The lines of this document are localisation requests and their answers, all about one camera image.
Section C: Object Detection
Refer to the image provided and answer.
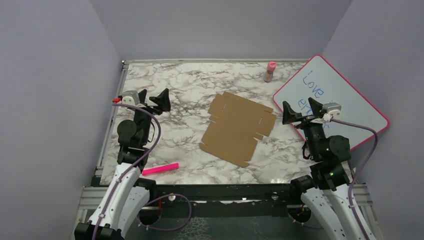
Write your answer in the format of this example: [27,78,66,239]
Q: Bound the pink-capped small bottle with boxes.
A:
[263,61,277,83]

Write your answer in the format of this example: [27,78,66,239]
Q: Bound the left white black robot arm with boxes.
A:
[73,88,171,240]

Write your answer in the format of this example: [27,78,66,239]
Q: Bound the aluminium front frame rail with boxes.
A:
[71,177,382,240]

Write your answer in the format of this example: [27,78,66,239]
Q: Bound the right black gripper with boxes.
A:
[282,96,326,159]

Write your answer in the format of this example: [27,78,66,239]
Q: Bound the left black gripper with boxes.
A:
[133,87,171,145]

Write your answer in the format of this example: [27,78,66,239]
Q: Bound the brown cardboard box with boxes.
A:
[199,91,277,168]

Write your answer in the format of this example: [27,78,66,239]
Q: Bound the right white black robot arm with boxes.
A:
[282,97,378,240]

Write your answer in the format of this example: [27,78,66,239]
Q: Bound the pink rectangular stick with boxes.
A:
[141,163,180,176]

